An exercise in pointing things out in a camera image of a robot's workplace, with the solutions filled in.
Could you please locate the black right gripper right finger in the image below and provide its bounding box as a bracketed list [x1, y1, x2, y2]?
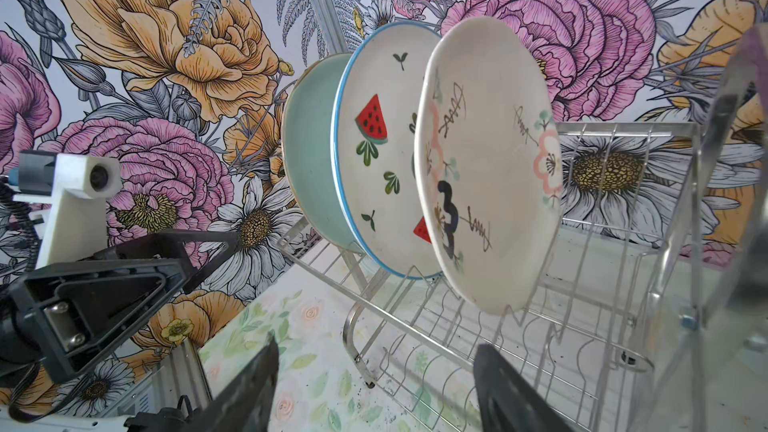
[473, 344, 571, 432]

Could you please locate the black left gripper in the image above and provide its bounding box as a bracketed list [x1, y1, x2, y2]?
[1, 259, 188, 388]

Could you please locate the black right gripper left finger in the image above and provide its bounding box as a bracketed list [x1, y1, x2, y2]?
[191, 332, 279, 432]

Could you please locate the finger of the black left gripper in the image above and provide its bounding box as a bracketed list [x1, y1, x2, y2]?
[95, 229, 240, 293]

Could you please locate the chrome wire dish rack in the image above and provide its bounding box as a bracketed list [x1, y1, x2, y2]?
[300, 23, 767, 431]

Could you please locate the white watermelon pattern plate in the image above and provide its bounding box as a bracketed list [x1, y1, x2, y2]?
[330, 21, 441, 280]

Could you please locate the cream white plate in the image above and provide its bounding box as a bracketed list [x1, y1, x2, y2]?
[415, 17, 564, 316]

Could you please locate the pale green plate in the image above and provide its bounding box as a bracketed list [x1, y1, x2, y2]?
[281, 53, 362, 254]

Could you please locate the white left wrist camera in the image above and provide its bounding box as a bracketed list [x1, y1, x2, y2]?
[9, 151, 122, 269]

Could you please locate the aluminium corner post left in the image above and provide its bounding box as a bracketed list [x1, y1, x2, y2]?
[310, 0, 348, 55]

